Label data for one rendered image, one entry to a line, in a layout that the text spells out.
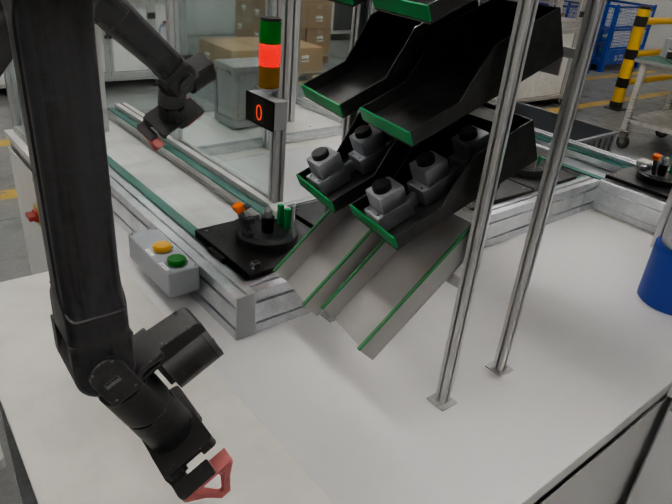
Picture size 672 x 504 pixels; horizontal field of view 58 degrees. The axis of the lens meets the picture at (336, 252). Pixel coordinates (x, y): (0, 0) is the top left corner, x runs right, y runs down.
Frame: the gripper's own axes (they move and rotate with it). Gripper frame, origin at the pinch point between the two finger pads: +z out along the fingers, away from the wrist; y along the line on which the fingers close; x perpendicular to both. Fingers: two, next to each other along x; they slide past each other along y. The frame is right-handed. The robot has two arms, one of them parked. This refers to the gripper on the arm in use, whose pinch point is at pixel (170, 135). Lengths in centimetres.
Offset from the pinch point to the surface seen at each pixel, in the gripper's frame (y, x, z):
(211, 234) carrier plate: 10.0, 23.0, 3.1
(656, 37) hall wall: -987, 176, 534
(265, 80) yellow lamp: -22.4, 7.5, -9.4
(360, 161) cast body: -3, 40, -40
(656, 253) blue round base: -54, 103, -18
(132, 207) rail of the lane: 13.4, 1.2, 18.4
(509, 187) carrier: -68, 70, 15
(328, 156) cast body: 1, 36, -40
